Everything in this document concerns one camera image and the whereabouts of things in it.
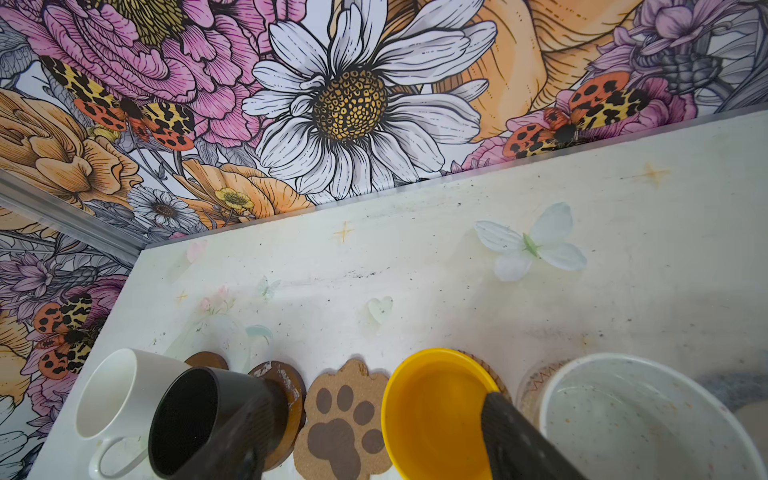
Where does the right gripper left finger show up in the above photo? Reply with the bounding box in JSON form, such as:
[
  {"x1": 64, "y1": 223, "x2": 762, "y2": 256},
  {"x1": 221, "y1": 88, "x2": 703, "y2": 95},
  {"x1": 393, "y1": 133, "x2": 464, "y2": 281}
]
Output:
[{"x1": 172, "y1": 413, "x2": 274, "y2": 479}]

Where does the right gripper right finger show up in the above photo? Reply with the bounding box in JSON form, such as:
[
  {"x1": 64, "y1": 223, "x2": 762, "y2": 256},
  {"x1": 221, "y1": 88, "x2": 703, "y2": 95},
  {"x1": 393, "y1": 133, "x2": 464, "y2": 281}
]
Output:
[{"x1": 481, "y1": 392, "x2": 586, "y2": 480}]

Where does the white patterned round coaster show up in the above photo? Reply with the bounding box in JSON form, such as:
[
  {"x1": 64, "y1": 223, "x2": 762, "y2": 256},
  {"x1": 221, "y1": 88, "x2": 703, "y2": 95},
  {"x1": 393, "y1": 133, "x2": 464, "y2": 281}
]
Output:
[{"x1": 514, "y1": 359, "x2": 570, "y2": 427}]

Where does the cork round coaster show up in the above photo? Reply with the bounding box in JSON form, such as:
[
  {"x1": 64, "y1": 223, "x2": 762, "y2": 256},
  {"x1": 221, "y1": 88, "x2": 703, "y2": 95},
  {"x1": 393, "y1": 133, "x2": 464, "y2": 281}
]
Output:
[{"x1": 460, "y1": 350, "x2": 513, "y2": 403}]

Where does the black mug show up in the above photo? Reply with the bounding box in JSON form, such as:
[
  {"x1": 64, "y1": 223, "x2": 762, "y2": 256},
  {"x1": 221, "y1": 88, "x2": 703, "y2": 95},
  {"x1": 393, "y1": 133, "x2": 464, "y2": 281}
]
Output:
[{"x1": 148, "y1": 367, "x2": 277, "y2": 479}]

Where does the glossy brown round coaster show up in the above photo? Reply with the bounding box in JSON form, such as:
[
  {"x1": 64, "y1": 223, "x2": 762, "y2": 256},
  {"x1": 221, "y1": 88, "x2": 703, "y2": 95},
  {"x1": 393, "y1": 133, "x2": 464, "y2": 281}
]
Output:
[{"x1": 249, "y1": 360, "x2": 307, "y2": 471}]

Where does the yellow mug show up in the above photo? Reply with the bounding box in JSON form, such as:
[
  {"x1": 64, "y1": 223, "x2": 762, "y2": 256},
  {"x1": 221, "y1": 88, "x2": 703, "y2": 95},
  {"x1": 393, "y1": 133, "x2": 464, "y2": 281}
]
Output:
[{"x1": 381, "y1": 348, "x2": 499, "y2": 479}]

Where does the dark brown round coaster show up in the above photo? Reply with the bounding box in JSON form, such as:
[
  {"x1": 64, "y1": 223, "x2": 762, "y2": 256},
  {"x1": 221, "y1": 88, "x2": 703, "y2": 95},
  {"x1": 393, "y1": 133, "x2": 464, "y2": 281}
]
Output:
[{"x1": 185, "y1": 351, "x2": 229, "y2": 370}]

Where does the white mug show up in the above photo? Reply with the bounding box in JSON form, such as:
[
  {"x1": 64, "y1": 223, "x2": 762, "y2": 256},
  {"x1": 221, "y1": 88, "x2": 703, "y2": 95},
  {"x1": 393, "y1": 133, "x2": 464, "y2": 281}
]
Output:
[
  {"x1": 75, "y1": 348, "x2": 190, "y2": 479},
  {"x1": 530, "y1": 353, "x2": 767, "y2": 479}
]

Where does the grey woven round coaster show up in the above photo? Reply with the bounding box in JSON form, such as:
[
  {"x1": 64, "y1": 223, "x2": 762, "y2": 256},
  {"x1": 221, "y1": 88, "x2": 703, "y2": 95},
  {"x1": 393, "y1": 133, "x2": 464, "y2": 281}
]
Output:
[{"x1": 696, "y1": 371, "x2": 767, "y2": 413}]

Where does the paw shaped coaster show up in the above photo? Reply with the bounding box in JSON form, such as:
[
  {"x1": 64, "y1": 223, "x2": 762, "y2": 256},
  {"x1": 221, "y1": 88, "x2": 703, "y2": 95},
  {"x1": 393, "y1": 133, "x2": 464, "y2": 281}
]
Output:
[{"x1": 293, "y1": 358, "x2": 392, "y2": 480}]

